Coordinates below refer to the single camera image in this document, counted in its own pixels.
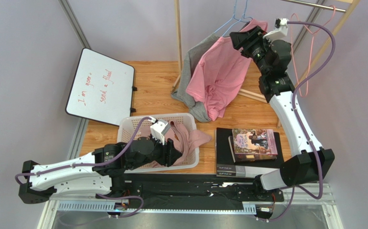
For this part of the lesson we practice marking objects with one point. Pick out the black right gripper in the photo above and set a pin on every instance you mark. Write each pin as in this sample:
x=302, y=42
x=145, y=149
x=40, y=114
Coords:
x=248, y=40

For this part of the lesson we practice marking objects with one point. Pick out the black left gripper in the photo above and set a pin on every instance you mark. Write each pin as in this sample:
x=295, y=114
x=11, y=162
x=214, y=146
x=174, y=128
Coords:
x=169, y=154

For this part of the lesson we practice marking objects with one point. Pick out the dusty pink t shirt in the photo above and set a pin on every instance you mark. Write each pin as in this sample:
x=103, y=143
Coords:
x=186, y=141

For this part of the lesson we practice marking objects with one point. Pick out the blue wire hanger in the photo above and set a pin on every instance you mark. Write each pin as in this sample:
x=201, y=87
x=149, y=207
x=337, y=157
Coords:
x=230, y=19
x=244, y=19

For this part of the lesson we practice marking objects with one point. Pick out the bright pink t shirt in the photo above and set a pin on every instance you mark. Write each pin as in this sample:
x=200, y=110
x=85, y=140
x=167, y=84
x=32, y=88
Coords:
x=216, y=80

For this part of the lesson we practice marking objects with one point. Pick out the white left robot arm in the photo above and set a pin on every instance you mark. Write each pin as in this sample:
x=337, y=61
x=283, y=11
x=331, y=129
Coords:
x=99, y=173

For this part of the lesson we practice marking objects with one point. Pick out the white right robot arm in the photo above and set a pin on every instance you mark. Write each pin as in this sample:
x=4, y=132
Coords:
x=310, y=161

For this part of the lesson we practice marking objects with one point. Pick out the white plastic laundry basket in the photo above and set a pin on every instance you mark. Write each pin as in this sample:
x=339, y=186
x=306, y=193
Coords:
x=128, y=126

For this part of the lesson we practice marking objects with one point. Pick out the black clip file binder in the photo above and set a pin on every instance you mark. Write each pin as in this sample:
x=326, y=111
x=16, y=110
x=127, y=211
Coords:
x=226, y=167

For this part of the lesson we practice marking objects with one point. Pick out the dark paperback book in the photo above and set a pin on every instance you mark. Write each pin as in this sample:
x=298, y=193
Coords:
x=242, y=158

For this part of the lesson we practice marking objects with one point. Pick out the colourful illustrated book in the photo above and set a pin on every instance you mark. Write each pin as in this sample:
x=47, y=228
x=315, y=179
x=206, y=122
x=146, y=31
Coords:
x=254, y=141

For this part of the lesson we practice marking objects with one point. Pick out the whiteboard with red writing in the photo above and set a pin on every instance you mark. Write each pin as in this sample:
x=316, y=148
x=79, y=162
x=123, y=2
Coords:
x=102, y=89

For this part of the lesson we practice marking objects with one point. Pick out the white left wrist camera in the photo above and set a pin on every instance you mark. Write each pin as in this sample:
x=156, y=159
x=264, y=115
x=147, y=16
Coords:
x=158, y=129

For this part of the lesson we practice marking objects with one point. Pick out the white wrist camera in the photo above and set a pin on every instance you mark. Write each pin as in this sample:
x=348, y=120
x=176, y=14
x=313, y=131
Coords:
x=280, y=31
x=158, y=129

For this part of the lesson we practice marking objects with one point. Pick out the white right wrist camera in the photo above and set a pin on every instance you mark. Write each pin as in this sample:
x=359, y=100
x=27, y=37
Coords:
x=280, y=31

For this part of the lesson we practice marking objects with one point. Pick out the aluminium frame rail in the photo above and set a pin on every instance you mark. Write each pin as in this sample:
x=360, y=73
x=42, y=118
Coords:
x=308, y=194

